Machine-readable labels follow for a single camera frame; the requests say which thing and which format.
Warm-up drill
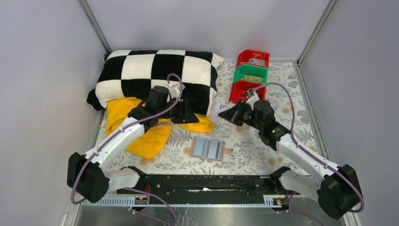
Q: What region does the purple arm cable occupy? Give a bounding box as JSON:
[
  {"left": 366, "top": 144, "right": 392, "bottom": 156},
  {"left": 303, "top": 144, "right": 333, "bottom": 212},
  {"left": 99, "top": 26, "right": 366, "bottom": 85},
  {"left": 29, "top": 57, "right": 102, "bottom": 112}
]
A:
[
  {"left": 246, "top": 82, "right": 365, "bottom": 213},
  {"left": 71, "top": 73, "right": 184, "bottom": 205}
]

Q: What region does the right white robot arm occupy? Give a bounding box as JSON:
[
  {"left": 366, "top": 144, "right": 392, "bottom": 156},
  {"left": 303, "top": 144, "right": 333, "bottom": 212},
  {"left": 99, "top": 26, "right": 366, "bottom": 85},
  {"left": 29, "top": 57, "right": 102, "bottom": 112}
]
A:
[{"left": 218, "top": 100, "right": 364, "bottom": 219}]

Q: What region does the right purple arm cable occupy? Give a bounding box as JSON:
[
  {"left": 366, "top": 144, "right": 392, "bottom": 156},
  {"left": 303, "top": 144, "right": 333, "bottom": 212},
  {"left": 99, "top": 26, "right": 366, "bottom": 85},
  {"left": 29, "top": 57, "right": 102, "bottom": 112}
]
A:
[{"left": 246, "top": 82, "right": 365, "bottom": 213}]

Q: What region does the floral patterned table mat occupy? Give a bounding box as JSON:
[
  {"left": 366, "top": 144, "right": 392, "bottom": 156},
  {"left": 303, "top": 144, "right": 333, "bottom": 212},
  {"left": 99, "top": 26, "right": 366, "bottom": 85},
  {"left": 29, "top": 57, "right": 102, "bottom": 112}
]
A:
[{"left": 107, "top": 61, "right": 318, "bottom": 175}]

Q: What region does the black white checkered pillow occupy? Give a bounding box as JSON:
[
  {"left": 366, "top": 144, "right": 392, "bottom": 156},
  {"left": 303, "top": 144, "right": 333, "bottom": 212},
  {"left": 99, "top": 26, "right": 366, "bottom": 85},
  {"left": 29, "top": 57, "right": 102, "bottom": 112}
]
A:
[{"left": 86, "top": 50, "right": 224, "bottom": 115}]

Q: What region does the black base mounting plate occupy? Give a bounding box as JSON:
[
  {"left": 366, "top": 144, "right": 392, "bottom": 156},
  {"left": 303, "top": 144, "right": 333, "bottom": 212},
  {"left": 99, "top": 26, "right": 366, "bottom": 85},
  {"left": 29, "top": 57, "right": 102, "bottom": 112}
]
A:
[{"left": 117, "top": 174, "right": 292, "bottom": 200}]

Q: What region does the red plastic bin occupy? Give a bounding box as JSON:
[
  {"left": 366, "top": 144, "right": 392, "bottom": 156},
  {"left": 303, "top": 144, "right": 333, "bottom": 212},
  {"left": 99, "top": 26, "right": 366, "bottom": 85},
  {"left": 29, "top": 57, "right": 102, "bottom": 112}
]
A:
[
  {"left": 236, "top": 49, "right": 270, "bottom": 68},
  {"left": 229, "top": 80, "right": 263, "bottom": 104}
]

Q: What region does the green plastic bin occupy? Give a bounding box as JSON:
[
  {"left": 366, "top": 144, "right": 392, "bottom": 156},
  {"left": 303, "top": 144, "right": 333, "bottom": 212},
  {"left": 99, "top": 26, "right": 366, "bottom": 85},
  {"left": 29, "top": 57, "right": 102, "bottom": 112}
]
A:
[{"left": 233, "top": 64, "right": 269, "bottom": 84}]

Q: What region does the back red plastic bin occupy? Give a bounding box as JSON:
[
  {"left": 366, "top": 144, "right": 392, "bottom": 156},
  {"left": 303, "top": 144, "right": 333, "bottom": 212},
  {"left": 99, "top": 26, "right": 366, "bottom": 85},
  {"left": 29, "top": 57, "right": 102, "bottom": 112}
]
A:
[{"left": 236, "top": 49, "right": 270, "bottom": 68}]

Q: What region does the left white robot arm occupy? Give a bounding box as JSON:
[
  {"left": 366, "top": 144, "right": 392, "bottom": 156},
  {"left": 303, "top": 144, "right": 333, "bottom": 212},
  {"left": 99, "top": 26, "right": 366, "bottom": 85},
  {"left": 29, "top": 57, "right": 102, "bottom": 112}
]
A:
[{"left": 66, "top": 86, "right": 199, "bottom": 204}]

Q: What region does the grey slotted cable duct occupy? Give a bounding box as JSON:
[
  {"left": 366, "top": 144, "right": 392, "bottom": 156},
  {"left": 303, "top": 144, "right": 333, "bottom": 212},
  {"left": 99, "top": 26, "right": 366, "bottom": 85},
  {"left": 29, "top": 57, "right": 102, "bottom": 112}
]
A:
[{"left": 82, "top": 194, "right": 282, "bottom": 208}]

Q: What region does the front red plastic bin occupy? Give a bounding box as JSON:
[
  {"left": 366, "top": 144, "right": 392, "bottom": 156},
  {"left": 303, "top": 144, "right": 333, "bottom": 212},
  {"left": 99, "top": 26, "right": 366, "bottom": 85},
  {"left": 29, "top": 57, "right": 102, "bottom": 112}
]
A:
[{"left": 229, "top": 80, "right": 263, "bottom": 104}]

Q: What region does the pink leather card holder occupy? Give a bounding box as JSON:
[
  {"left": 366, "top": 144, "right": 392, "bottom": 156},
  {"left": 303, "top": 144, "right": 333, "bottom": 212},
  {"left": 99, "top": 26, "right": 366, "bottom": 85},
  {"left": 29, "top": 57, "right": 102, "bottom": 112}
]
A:
[{"left": 190, "top": 137, "right": 233, "bottom": 161}]

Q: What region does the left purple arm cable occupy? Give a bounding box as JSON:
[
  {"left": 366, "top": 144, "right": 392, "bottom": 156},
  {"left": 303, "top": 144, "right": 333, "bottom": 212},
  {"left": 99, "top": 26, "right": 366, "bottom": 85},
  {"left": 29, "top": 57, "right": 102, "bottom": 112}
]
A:
[{"left": 71, "top": 73, "right": 184, "bottom": 205}]

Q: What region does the yellow cloth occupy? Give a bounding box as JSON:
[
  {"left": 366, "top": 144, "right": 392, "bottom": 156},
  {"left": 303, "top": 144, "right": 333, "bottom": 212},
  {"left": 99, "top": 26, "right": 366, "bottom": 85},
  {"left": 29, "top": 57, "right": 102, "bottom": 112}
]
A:
[{"left": 105, "top": 97, "right": 215, "bottom": 160}]

